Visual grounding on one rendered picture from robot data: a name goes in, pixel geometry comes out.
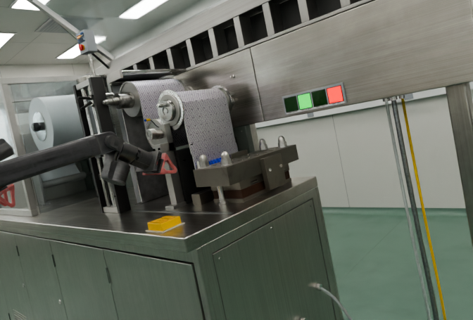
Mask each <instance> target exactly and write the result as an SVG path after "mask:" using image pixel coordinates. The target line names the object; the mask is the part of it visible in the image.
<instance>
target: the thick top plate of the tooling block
mask: <svg viewBox="0 0 473 320"><path fill-rule="evenodd" d="M277 153H281V156H282V163H283V165H286V164H288V163H290V162H293V161H296V160H298V152H297V148H296V144H295V145H289V146H287V147H283V148H278V147H273V148H268V149H266V150H262V151H260V150H258V151H254V152H252V153H248V154H247V155H243V156H240V157H237V158H234V159H231V161H232V164H231V165H227V166H221V165H222V163H221V162H217V163H215V164H212V165H210V167H207V168H203V169H200V168H199V169H194V170H193V172H194V178H195V182H196V187H207V186H231V185H233V184H236V183H239V182H240V181H243V180H246V179H249V178H251V177H254V176H257V175H259V174H262V169H261V165H260V159H262V158H266V157H268V156H271V155H274V154H277Z"/></svg>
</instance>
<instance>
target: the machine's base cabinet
mask: <svg viewBox="0 0 473 320"><path fill-rule="evenodd" d="M317 284H322V287H323V288H324V289H326V290H328V291H329V292H330V293H331V294H332V295H333V296H335V298H336V299H337V300H338V301H339V302H340V299H339V292H338V288H337V284H336V277H335V273H334V267H333V263H332V256H331V252H330V248H329V241H328V237H327V230H326V226H325V222H324V215H323V211H322V204H321V200H320V193H319V189H318V186H316V187H315V188H312V189H311V190H309V191H307V192H305V193H303V194H301V195H299V196H297V197H295V198H293V199H291V200H290V201H288V202H286V203H284V204H282V205H280V206H278V207H276V208H274V209H272V210H270V211H268V212H266V213H265V214H263V215H261V216H259V217H256V218H255V219H252V220H251V221H249V222H246V223H245V224H243V225H241V226H239V227H237V228H235V229H233V230H231V231H229V232H227V233H225V234H224V235H222V236H220V237H218V238H216V239H214V240H212V241H210V242H208V243H206V244H204V245H202V246H201V247H199V248H197V249H195V250H192V251H191V252H188V253H185V252H176V251H171V250H161V249H156V248H147V247H141V246H137V245H128V244H122V243H113V242H108V241H98V240H93V239H88V238H79V237H74V236H64V235H59V234H54V233H44V232H39V231H30V230H24V229H16V228H11V227H5V226H0V320H300V319H301V317H304V318H306V319H307V320H343V314H342V310H341V308H340V306H339V305H338V304H337V303H336V302H335V301H334V300H333V299H332V298H331V297H330V296H329V295H328V294H326V293H325V292H323V291H322V290H321V291H320V290H317V289H316V285H317Z"/></svg>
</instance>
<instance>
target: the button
mask: <svg viewBox="0 0 473 320"><path fill-rule="evenodd" d="M178 224H181V219H180V216H164V217H161V218H159V219H156V220H153V221H152V222H149V223H148V228H149V230H152V231H164V230H166V229H169V228H171V227H173V226H176V225H178Z"/></svg>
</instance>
